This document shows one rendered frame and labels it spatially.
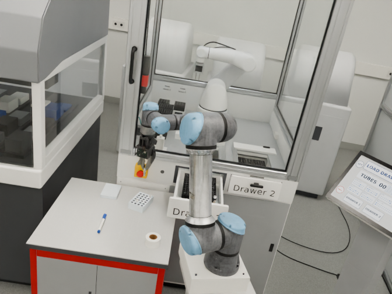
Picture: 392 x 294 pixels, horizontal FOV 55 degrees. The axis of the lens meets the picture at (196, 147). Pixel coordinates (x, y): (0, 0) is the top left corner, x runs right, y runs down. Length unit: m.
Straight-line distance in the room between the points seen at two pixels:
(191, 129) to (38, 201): 1.15
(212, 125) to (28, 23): 0.94
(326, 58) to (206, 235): 1.06
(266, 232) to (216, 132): 1.13
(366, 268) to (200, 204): 1.14
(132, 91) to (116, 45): 3.50
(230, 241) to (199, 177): 0.29
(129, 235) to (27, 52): 0.94
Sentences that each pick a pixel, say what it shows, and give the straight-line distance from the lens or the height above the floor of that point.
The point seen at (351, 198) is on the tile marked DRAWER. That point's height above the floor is 1.01.
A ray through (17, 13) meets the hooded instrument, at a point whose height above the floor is 1.64.
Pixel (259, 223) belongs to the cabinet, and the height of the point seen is 0.63.
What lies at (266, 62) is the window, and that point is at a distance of 1.96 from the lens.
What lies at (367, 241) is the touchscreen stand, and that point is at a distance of 2.21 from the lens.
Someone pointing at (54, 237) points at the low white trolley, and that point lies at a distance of 1.85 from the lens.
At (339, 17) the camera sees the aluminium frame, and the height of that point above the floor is 1.83.
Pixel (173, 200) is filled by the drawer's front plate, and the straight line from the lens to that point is 1.85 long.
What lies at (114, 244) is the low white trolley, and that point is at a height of 0.76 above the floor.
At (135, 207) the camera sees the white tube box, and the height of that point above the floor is 0.78.
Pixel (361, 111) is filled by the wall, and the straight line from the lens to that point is 5.58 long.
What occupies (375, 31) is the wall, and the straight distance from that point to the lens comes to 5.37.
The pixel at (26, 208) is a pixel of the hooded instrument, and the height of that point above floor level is 0.62.
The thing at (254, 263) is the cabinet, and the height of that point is 0.32.
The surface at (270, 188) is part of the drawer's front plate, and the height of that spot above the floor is 0.89.
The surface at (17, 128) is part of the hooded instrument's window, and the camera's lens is 2.00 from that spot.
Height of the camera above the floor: 1.92
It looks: 25 degrees down
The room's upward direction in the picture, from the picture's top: 10 degrees clockwise
